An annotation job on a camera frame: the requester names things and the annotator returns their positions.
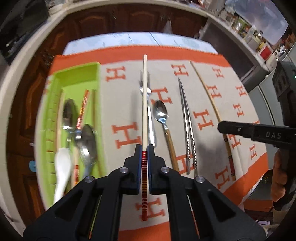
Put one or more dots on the white ceramic soup spoon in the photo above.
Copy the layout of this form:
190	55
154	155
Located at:
63	168

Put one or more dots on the orange beige H-pattern blanket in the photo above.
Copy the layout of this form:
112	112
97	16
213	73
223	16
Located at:
206	207

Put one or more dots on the steel fork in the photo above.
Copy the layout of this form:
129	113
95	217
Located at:
151	131

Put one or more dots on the large steel spoon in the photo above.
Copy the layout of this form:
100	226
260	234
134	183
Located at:
85	140

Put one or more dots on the twisted steel chopstick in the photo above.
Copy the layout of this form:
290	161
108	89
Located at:
193	153
186	128

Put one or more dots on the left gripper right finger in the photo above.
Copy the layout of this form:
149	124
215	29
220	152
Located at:
156	182

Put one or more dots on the green plastic utensil tray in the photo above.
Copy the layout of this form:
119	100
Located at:
49	135

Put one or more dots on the person's right hand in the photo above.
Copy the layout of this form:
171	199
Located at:
279	179

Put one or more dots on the cream chopstick red striped end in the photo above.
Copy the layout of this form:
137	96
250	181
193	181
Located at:
144	139

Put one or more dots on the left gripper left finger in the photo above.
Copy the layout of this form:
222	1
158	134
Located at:
131	184

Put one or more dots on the steel teaspoon wooden handle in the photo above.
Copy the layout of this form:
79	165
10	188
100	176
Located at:
161	115

